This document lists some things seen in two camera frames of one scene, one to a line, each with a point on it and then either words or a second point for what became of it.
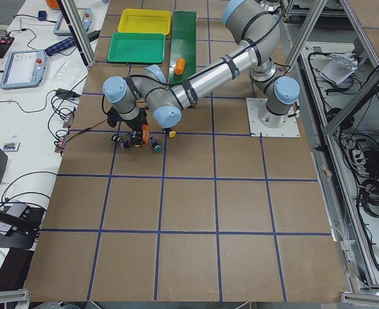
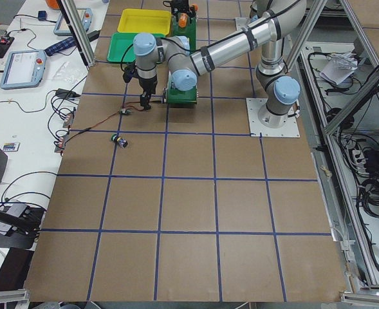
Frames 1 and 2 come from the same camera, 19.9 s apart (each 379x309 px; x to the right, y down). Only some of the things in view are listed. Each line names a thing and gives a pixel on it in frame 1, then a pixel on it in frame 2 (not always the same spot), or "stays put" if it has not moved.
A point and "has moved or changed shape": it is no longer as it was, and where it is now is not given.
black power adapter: (93, 35) stays put
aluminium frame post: (74, 24) stays put
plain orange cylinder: (179, 66) has moved or changed shape
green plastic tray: (137, 47) stays put
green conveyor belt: (183, 45) stays put
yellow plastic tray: (145, 21) stays put
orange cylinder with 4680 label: (145, 131) to (195, 6)
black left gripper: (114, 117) to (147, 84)
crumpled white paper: (340, 67) stays put
